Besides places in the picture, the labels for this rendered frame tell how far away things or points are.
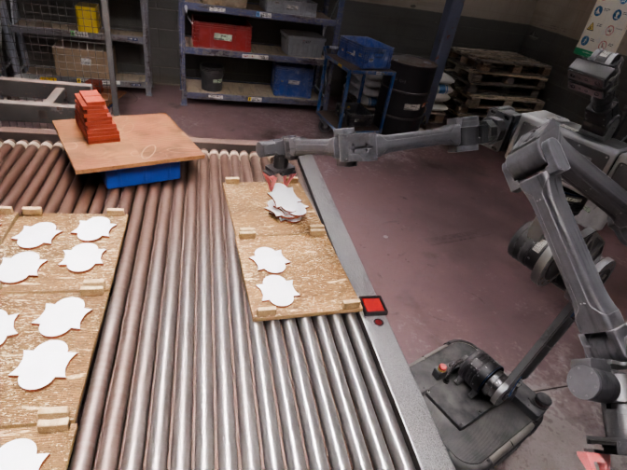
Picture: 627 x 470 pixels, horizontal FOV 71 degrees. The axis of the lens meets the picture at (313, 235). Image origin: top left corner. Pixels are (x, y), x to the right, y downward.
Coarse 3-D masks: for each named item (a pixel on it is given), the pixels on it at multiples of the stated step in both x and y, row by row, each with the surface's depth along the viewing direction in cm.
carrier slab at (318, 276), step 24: (240, 240) 158; (264, 240) 160; (288, 240) 162; (312, 240) 165; (288, 264) 151; (312, 264) 153; (336, 264) 155; (312, 288) 142; (336, 288) 144; (288, 312) 132; (312, 312) 133; (336, 312) 136
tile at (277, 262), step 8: (264, 248) 155; (256, 256) 150; (264, 256) 151; (272, 256) 151; (280, 256) 152; (256, 264) 148; (264, 264) 147; (272, 264) 148; (280, 264) 149; (272, 272) 145; (280, 272) 146
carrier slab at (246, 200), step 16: (224, 192) 186; (240, 192) 186; (256, 192) 188; (304, 192) 194; (240, 208) 176; (256, 208) 177; (240, 224) 166; (256, 224) 168; (272, 224) 170; (288, 224) 171; (304, 224) 173; (320, 224) 175
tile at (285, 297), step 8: (264, 280) 141; (272, 280) 141; (280, 280) 142; (264, 288) 138; (272, 288) 138; (280, 288) 139; (288, 288) 139; (264, 296) 135; (272, 296) 135; (280, 296) 136; (288, 296) 136; (296, 296) 137; (272, 304) 133; (280, 304) 133; (288, 304) 133
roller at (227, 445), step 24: (216, 168) 205; (216, 192) 186; (216, 216) 171; (216, 240) 159; (216, 264) 148; (216, 288) 138; (216, 312) 130; (216, 336) 123; (216, 360) 117; (216, 384) 111; (216, 408) 106
